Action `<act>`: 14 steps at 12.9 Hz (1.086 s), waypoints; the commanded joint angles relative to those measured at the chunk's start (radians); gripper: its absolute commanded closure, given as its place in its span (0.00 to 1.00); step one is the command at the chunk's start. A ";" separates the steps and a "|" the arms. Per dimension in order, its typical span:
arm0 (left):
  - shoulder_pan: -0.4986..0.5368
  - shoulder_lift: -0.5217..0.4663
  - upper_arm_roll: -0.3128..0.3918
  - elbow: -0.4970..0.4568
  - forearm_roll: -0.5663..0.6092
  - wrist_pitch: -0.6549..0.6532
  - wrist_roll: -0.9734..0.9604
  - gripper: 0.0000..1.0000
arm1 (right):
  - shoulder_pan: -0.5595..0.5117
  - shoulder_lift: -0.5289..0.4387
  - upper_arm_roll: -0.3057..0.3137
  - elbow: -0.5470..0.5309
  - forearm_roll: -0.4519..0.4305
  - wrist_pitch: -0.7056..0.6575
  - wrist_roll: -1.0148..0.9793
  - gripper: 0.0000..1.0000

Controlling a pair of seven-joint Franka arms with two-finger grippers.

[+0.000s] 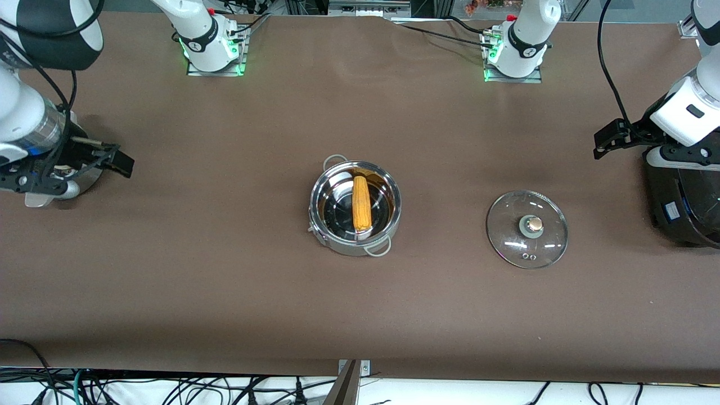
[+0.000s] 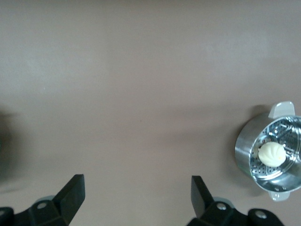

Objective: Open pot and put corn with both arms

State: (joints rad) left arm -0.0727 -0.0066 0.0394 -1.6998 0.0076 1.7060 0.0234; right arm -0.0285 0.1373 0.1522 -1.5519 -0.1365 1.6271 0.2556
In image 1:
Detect glass pot lid gold knob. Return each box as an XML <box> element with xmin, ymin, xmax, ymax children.
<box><xmin>486</xmin><ymin>190</ymin><xmax>569</xmax><ymax>269</ymax></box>

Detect yellow corn cob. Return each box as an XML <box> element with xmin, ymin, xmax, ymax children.
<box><xmin>352</xmin><ymin>175</ymin><xmax>373</xmax><ymax>232</ymax></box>

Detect silver steamer pot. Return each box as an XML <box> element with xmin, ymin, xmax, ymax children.
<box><xmin>25</xmin><ymin>163</ymin><xmax>105</xmax><ymax>209</ymax></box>

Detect black round cooker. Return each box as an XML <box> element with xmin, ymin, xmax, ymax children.
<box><xmin>643</xmin><ymin>163</ymin><xmax>720</xmax><ymax>249</ymax></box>

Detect colourful background item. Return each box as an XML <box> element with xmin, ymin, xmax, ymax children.
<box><xmin>464</xmin><ymin>0</ymin><xmax>507</xmax><ymax>15</ymax></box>

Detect brown table cover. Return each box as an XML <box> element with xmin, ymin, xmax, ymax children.
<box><xmin>0</xmin><ymin>8</ymin><xmax>720</xmax><ymax>384</ymax></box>

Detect grey metal box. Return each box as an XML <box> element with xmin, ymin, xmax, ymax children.
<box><xmin>329</xmin><ymin>0</ymin><xmax>411</xmax><ymax>17</ymax></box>

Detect dark grey metal pole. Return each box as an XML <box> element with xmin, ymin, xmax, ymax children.
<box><xmin>322</xmin><ymin>360</ymin><xmax>361</xmax><ymax>405</ymax></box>

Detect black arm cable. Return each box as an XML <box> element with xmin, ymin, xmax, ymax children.
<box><xmin>0</xmin><ymin>0</ymin><xmax>105</xmax><ymax>169</ymax></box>
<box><xmin>597</xmin><ymin>0</ymin><xmax>642</xmax><ymax>138</ymax></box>

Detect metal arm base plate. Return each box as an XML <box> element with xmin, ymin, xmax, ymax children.
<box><xmin>484</xmin><ymin>31</ymin><xmax>543</xmax><ymax>84</ymax></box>
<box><xmin>187</xmin><ymin>25</ymin><xmax>248</xmax><ymax>77</ymax></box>

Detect black base cable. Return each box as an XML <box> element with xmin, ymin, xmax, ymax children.
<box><xmin>225</xmin><ymin>12</ymin><xmax>272</xmax><ymax>35</ymax></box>
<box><xmin>394</xmin><ymin>21</ymin><xmax>497</xmax><ymax>49</ymax></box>
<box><xmin>444</xmin><ymin>16</ymin><xmax>493</xmax><ymax>35</ymax></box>

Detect black floor cable loop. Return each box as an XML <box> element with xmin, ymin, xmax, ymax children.
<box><xmin>0</xmin><ymin>337</ymin><xmax>54</xmax><ymax>405</ymax></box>

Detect stainless steel pot pale handles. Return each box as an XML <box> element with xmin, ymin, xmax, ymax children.
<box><xmin>308</xmin><ymin>154</ymin><xmax>402</xmax><ymax>258</ymax></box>

